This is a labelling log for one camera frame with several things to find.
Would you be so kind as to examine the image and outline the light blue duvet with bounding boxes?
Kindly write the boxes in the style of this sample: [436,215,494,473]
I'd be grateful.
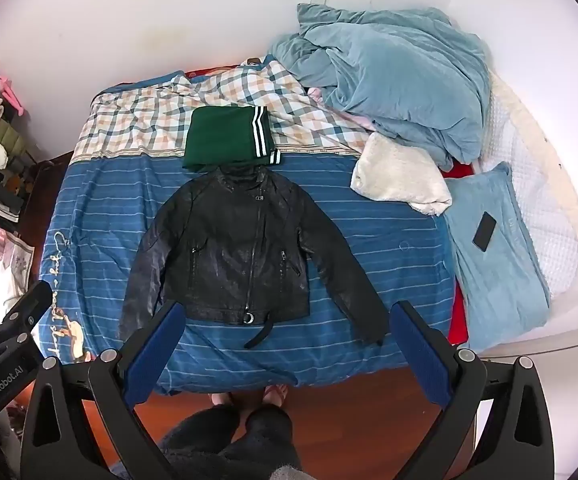
[268,2,494,171]

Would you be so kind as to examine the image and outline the red sheet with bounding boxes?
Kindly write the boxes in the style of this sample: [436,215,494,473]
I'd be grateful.
[444,162,476,346]

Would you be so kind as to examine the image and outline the green garment with white stripes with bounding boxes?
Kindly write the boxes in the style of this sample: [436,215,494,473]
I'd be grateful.
[183,105,282,171]

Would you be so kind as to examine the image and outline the person's own legs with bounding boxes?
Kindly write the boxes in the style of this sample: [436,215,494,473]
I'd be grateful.
[161,382,310,480]

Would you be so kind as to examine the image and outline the black phone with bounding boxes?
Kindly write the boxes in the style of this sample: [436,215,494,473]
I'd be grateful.
[471,211,498,253]

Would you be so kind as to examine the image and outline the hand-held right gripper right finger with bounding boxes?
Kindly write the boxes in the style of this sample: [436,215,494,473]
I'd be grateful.
[390,301,558,480]

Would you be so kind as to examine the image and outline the black leather jacket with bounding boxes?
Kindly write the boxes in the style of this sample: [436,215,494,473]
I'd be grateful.
[118,164,390,350]

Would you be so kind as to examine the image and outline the white printed cloth bag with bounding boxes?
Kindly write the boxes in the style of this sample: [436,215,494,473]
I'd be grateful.
[0,225,37,311]

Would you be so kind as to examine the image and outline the pink toy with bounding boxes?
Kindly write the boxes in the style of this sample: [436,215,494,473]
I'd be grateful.
[0,75,26,116]

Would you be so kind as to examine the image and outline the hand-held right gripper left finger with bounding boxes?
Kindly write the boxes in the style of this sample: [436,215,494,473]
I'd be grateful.
[19,300,186,480]

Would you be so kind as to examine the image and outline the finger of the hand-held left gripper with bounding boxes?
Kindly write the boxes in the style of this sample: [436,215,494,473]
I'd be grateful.
[0,280,54,350]

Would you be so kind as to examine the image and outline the white fleece cloth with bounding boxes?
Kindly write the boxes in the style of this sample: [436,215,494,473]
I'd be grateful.
[350,131,454,217]

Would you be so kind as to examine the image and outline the white quilted mattress pad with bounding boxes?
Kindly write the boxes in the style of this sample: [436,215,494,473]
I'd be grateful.
[479,67,578,311]

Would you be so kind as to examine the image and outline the blue striped bed sheet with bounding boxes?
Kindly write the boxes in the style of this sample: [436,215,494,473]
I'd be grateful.
[39,152,457,396]

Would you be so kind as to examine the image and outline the light blue pillow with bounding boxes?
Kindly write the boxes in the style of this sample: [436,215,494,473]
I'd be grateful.
[441,161,552,356]

